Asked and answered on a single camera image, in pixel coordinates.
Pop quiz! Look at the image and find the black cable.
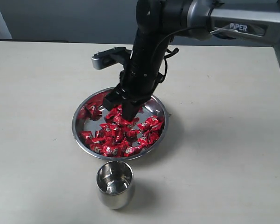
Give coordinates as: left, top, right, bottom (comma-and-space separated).
151, 25, 215, 84

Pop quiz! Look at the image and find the round steel plate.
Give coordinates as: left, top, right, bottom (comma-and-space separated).
72, 87, 169, 161

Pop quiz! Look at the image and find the steel cup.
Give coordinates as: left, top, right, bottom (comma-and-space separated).
96, 161, 135, 210

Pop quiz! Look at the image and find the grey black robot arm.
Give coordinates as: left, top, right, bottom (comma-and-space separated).
103, 0, 280, 121

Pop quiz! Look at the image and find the red wrapped candy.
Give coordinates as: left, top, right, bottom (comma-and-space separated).
137, 115, 163, 132
102, 145, 122, 157
124, 146, 142, 157
85, 103, 102, 119
112, 113, 139, 127
80, 131, 93, 145
89, 143, 103, 154

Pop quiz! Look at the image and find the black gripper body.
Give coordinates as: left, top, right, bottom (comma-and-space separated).
114, 27, 173, 103

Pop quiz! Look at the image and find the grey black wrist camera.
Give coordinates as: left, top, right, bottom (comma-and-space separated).
91, 47, 132, 70

